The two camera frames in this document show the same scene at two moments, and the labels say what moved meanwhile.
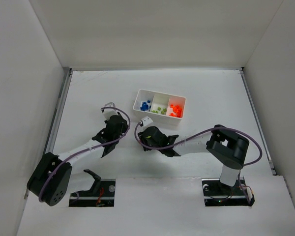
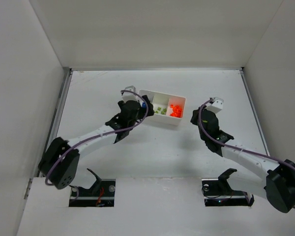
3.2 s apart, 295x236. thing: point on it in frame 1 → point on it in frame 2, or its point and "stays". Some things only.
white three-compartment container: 162,107 stays
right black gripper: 150,135 → 196,118
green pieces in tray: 162,111 stays
